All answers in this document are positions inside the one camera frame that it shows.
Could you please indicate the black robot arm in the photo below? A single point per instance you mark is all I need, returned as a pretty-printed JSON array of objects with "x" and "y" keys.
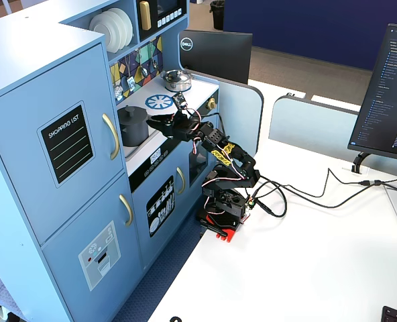
[{"x": 233, "y": 201}]

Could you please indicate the gray plastic pot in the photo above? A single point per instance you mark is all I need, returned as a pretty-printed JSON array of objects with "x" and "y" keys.
[{"x": 133, "y": 134}]

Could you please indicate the white toy plate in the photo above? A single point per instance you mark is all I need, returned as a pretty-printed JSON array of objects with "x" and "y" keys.
[
  {"x": 116, "y": 25},
  {"x": 99, "y": 31},
  {"x": 127, "y": 21}
]

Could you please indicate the metal spoon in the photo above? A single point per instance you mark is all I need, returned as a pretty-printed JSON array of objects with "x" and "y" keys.
[{"x": 154, "y": 63}]

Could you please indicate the red arm base mount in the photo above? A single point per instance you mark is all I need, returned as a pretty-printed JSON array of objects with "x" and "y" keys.
[{"x": 227, "y": 234}]

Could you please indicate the stainless steel pot lid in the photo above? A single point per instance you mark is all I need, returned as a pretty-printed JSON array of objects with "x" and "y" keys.
[{"x": 175, "y": 75}]

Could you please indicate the light blue desk divider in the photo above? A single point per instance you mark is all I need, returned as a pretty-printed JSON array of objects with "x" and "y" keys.
[
  {"x": 242, "y": 117},
  {"x": 305, "y": 124}
]

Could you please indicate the metal ladle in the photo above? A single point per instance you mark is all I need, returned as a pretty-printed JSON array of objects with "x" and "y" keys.
[{"x": 144, "y": 71}]

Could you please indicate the black shopping list board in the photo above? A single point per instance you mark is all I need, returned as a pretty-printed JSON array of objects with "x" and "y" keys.
[{"x": 67, "y": 144}]

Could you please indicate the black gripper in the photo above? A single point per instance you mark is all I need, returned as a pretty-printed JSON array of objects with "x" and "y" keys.
[{"x": 172, "y": 127}]

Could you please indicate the motor controller board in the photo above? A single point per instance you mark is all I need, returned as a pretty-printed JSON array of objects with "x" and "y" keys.
[{"x": 251, "y": 203}]

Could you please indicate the black Dell monitor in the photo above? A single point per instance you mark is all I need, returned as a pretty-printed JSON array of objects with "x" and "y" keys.
[{"x": 218, "y": 57}]

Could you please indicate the black trash bin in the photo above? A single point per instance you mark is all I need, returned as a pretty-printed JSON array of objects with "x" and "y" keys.
[{"x": 218, "y": 15}]

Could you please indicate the dark gray pot lid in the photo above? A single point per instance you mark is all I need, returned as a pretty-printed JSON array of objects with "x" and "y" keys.
[{"x": 131, "y": 114}]

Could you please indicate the black monitor showing code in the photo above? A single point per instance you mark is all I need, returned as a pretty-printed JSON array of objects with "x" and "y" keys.
[{"x": 386, "y": 100}]

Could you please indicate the blue dishwasher door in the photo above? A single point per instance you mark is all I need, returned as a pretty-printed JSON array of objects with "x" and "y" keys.
[{"x": 141, "y": 218}]

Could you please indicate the blue freezer door with dispenser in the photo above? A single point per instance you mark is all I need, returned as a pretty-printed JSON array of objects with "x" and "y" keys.
[{"x": 67, "y": 234}]

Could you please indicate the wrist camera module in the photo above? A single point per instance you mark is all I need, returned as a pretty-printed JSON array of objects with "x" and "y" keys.
[{"x": 180, "y": 100}]

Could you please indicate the gold stove knob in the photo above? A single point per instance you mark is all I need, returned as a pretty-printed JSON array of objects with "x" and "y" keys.
[{"x": 212, "y": 103}]

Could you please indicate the metal skimmer utensil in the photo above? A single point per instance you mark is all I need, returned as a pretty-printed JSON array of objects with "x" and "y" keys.
[{"x": 118, "y": 90}]

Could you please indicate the blue fridge door with board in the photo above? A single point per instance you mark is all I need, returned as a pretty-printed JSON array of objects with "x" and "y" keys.
[{"x": 17, "y": 151}]

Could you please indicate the black toy microwave door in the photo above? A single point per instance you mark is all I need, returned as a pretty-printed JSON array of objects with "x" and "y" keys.
[{"x": 165, "y": 10}]

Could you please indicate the blue oven door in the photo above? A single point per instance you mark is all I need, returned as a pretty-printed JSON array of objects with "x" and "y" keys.
[{"x": 196, "y": 167}]

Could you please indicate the blue toy kitchen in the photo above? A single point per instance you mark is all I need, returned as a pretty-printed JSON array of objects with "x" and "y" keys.
[{"x": 17, "y": 50}]

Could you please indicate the metal slotted spatula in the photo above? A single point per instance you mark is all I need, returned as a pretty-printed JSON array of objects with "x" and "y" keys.
[{"x": 130, "y": 82}]

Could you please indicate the dark blue office partition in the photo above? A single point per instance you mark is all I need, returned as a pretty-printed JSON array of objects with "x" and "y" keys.
[{"x": 319, "y": 27}]

